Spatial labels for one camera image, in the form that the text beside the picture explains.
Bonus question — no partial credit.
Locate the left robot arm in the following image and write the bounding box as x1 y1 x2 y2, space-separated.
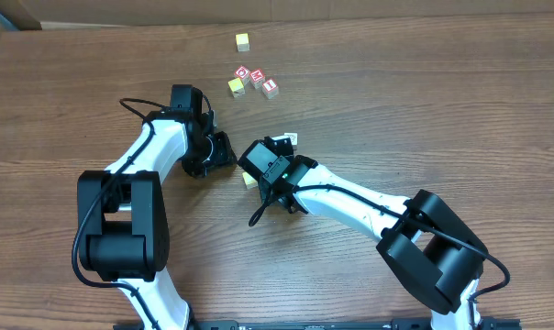
71 84 237 329

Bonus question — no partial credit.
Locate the red letter M block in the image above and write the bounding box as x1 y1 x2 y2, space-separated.
249 69 266 89

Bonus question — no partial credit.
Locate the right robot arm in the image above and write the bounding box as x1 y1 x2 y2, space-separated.
238 137 487 329

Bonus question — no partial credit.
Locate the red letter O block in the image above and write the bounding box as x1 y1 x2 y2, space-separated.
234 65 250 85

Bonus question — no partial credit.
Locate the yellow top wooden block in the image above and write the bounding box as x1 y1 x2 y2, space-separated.
242 172 258 189

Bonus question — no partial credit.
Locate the yellow block near red blocks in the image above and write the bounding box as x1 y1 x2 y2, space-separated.
227 77 246 98

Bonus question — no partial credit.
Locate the far yellow wooden block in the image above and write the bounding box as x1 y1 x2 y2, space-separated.
235 33 250 52

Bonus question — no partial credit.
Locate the red letter I block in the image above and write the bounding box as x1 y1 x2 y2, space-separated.
261 79 279 99

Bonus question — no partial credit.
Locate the yellow wooden block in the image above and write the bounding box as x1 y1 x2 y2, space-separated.
242 172 258 189
235 33 250 52

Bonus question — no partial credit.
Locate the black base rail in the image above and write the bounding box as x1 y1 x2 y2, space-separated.
112 317 522 330

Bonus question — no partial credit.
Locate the beige picture wooden block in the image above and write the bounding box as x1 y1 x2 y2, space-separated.
284 133 298 150

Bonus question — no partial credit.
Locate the cardboard box back edge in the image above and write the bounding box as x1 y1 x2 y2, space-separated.
0 0 554 29

